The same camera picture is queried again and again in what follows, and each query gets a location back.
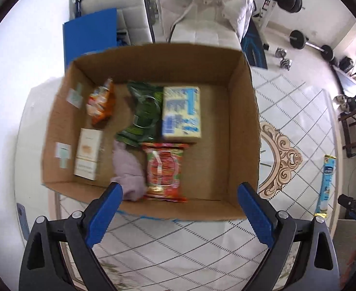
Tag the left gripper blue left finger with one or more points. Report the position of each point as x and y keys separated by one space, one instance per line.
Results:
x=84 y=229

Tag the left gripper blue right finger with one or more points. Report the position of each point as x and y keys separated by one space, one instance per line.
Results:
x=275 y=229

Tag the long barbell on floor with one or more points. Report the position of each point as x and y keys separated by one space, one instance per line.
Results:
x=299 y=41

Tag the green snack bag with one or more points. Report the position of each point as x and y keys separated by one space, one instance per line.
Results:
x=146 y=121

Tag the lilac rolled sock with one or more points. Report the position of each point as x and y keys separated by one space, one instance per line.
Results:
x=128 y=173

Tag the orange snack bag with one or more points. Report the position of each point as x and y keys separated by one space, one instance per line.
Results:
x=101 y=102

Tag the chrome dumbbell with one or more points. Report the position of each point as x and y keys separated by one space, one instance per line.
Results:
x=280 y=52

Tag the dark wooden stool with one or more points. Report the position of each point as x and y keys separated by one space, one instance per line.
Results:
x=348 y=123

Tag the brown cardboard box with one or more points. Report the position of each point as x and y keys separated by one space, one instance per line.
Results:
x=226 y=154

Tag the blue board panel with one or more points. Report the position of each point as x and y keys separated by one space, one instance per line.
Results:
x=92 y=33

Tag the white puffer jacket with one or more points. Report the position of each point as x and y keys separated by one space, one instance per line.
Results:
x=235 y=14

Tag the long blue snack pack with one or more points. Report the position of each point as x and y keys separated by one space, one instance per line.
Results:
x=327 y=176

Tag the white cream flat box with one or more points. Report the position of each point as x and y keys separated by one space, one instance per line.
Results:
x=88 y=149

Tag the yellow blue carton box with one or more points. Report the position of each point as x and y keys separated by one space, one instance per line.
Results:
x=181 y=119

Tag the red noodle packet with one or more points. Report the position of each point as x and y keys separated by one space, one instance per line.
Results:
x=163 y=170

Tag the white cushioned chair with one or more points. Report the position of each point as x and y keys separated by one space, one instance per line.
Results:
x=205 y=33

